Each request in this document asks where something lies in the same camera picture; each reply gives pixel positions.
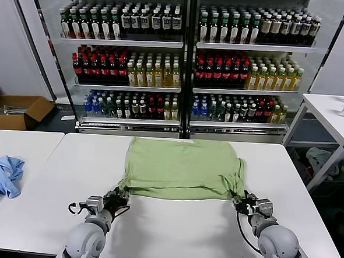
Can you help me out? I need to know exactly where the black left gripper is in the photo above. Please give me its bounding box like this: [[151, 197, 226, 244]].
[[102, 185, 132, 218]]

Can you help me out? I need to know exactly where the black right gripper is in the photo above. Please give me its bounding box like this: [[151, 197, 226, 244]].
[[231, 190, 258, 216]]

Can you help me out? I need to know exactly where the light green polo shirt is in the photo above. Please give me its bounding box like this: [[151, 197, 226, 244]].
[[117, 135, 250, 204]]

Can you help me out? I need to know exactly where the small dark white label bottle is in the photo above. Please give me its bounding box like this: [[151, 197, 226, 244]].
[[224, 102, 233, 123], [247, 103, 257, 123], [240, 102, 249, 123], [139, 99, 148, 119], [115, 98, 124, 118], [122, 99, 132, 119], [232, 102, 241, 123], [131, 99, 141, 119]]

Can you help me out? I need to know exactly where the clear green water bottle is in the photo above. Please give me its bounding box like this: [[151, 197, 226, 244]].
[[106, 97, 115, 117], [215, 101, 225, 122], [207, 100, 217, 121], [99, 96, 108, 116]]

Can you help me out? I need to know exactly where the small red cap cola bottle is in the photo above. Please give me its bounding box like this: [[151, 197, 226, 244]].
[[263, 101, 273, 123], [147, 97, 157, 119], [255, 100, 265, 123], [155, 97, 164, 120]]

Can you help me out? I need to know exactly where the grey cloth pile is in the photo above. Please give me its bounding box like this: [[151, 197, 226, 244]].
[[304, 145, 343, 181]]

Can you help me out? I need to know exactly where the small yellow tea bottle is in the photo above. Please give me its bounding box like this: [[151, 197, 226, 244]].
[[163, 100, 172, 120], [170, 100, 180, 121], [271, 103, 280, 124], [279, 103, 288, 124]]

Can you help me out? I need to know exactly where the glass beverage display cooler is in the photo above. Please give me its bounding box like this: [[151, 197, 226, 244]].
[[21, 0, 195, 140]]

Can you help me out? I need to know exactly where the white metal shelf unit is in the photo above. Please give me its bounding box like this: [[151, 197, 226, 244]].
[[184, 0, 327, 147]]

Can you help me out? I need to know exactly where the yellow green tea bottle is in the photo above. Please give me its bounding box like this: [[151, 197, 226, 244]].
[[153, 62, 164, 88], [265, 66, 276, 91], [274, 67, 285, 91], [283, 67, 294, 91], [126, 61, 137, 86], [292, 67, 304, 91], [171, 62, 182, 88], [247, 65, 259, 90], [162, 62, 173, 88], [256, 66, 268, 90], [135, 61, 146, 86], [144, 62, 155, 87]]

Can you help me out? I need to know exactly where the open cardboard box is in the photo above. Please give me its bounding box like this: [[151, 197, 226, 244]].
[[0, 93, 57, 133]]

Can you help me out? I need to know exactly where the white side table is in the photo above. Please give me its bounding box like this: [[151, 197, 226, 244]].
[[282, 91, 344, 194]]

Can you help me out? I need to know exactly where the open glass cooler door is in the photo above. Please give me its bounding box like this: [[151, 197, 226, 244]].
[[0, 0, 64, 104], [307, 0, 344, 96]]

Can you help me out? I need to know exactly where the green cap tea bottle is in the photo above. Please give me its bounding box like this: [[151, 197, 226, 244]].
[[239, 13, 251, 44], [198, 11, 210, 43], [249, 13, 261, 44], [218, 12, 230, 44], [59, 8, 71, 38], [99, 8, 112, 40], [229, 12, 241, 44], [208, 12, 220, 43], [79, 8, 91, 39], [89, 8, 101, 40], [69, 8, 81, 39], [109, 8, 122, 40]]

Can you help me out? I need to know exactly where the white cap navy label bottle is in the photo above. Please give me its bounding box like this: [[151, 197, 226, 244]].
[[300, 15, 312, 46], [161, 8, 173, 34], [279, 14, 292, 44], [139, 8, 150, 34], [290, 15, 302, 45], [310, 16, 322, 45], [150, 8, 162, 34], [129, 8, 141, 33], [171, 8, 182, 34], [120, 8, 131, 33]]

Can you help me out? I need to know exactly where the white cap beige label bottle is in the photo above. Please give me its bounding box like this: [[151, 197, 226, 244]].
[[269, 13, 282, 44], [259, 13, 272, 44]]

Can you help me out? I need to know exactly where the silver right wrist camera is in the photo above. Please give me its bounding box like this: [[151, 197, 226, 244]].
[[254, 197, 274, 220]]

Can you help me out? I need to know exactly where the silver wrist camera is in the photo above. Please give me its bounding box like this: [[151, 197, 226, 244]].
[[85, 196, 105, 217], [254, 197, 274, 220]]

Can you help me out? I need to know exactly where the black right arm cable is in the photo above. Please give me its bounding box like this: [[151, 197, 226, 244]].
[[234, 209, 264, 253]]

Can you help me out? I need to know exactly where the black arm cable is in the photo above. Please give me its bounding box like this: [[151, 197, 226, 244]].
[[234, 209, 264, 253], [68, 200, 132, 219]]

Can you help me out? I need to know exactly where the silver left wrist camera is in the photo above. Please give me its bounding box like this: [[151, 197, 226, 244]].
[[85, 196, 105, 217]]

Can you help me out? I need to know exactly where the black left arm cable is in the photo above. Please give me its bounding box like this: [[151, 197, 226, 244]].
[[68, 200, 132, 219]]

